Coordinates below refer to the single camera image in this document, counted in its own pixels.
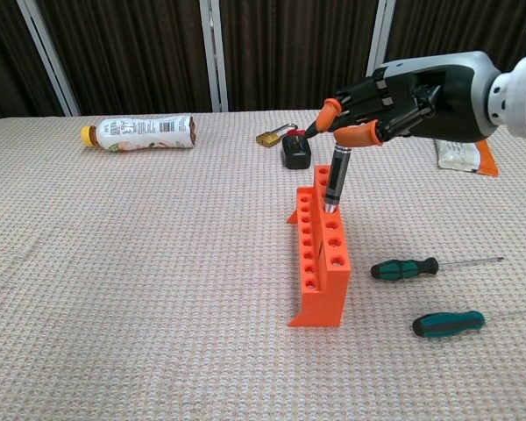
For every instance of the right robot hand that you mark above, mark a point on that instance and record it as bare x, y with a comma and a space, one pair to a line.
456, 101

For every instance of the silver black precision screwdriver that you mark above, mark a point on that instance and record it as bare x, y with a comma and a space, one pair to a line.
337, 175

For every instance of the orange screwdriver rack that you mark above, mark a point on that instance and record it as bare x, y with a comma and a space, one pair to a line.
322, 302

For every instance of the white orange sachet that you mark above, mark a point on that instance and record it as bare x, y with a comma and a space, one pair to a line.
456, 153

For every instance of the dark fabric partition panel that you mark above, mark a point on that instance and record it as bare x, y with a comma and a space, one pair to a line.
4, 57
464, 26
131, 57
298, 52

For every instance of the black plug adapter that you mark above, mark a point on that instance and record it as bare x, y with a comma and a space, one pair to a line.
296, 155

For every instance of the brass padlock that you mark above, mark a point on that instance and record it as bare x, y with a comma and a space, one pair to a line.
267, 139

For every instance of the white bottle yellow cap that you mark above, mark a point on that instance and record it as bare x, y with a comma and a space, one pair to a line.
136, 131

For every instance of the beige woven tablecloth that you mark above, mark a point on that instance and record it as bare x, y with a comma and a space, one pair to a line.
158, 263

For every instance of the aluminium partition post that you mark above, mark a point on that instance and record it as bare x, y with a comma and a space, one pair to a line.
48, 57
377, 48
215, 57

